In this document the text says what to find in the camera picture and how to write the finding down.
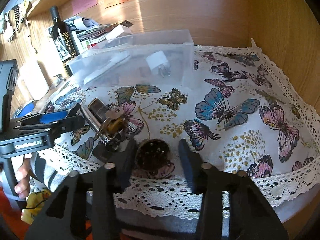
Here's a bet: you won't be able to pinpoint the clear plastic storage box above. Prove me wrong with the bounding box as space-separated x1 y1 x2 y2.
68 29 195 88

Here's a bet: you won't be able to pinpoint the white charger plug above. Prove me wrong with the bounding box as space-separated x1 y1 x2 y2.
146 50 171 76

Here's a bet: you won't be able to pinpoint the dark wine bottle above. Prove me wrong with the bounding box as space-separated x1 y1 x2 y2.
50 5 79 77

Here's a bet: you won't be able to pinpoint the round dark perforated tin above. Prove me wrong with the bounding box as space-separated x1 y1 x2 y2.
135 139 170 171

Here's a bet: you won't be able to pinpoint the butterfly print lace cloth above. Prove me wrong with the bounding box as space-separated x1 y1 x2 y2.
46 46 319 219

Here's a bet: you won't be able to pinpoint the black gold rectangular lighter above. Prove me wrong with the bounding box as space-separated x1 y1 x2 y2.
88 97 141 133

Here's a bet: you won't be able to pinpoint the white rolled poster tube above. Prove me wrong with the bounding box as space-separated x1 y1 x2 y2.
65 16 99 31

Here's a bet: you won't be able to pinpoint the black lace band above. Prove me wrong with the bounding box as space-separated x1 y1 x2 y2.
11 4 22 33

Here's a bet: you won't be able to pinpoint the small white cardboard box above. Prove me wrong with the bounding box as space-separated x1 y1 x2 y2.
105 24 132 42

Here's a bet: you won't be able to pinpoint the silver metal cylinder lighter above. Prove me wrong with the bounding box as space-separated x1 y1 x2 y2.
80 103 122 152

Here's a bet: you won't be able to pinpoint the blue stitch sticker card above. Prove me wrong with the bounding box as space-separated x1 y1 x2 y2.
12 100 35 119

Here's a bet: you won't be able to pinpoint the stack of books papers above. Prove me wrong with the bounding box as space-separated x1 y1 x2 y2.
76 23 119 48

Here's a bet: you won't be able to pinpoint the pink sticky note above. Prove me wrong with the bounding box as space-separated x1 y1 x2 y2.
71 0 98 16

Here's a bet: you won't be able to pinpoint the person's left hand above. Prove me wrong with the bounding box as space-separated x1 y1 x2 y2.
15 153 32 199

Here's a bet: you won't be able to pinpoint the keys with brass keyring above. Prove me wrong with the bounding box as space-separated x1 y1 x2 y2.
94 106 124 140

